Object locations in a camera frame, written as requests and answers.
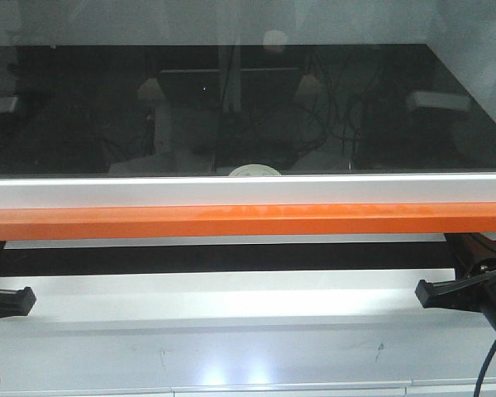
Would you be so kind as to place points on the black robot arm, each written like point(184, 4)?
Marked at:
point(475, 254)

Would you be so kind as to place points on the glass jar with white lid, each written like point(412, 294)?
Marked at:
point(254, 170)

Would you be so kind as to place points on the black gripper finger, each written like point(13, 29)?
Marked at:
point(454, 294)
point(16, 303)

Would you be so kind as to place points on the fume hood sash orange handle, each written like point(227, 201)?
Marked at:
point(120, 122)

